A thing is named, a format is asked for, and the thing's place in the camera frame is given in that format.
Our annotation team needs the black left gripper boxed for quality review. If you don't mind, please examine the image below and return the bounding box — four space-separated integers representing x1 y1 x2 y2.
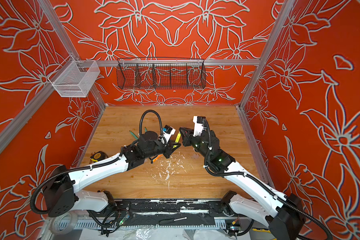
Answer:
144 138 181 159

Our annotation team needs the yellow highlighter pen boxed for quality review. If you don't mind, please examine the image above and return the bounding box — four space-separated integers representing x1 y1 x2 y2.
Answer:
175 133 181 143

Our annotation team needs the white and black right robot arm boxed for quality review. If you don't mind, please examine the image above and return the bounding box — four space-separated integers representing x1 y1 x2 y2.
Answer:
179 127 307 240

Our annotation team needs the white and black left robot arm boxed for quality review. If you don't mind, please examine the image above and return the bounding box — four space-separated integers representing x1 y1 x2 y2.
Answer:
38 126 180 218

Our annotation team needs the orange highlighter pen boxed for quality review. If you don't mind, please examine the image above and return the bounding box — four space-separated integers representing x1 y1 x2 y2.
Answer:
151 155 163 164

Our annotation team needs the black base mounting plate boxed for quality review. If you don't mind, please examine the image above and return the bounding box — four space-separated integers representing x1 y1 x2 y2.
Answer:
116 199 238 229

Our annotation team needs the yellow black tape measure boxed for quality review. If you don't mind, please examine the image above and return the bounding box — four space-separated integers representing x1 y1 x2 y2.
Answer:
90 151 109 164

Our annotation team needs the clear plastic bin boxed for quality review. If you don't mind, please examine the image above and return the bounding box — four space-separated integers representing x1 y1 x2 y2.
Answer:
48 60 100 98

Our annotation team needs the roll of clear tape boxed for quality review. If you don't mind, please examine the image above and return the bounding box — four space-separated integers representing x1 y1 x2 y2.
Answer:
50 212 79 235

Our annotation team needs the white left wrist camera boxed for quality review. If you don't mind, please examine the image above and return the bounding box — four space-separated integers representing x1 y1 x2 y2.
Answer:
161 125 176 146

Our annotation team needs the black corrugated cable conduit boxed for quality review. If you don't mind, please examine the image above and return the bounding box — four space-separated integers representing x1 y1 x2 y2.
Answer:
201 118 334 240
29 109 163 215

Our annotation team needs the black wire basket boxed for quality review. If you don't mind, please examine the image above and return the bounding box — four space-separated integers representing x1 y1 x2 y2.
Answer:
116 58 207 90

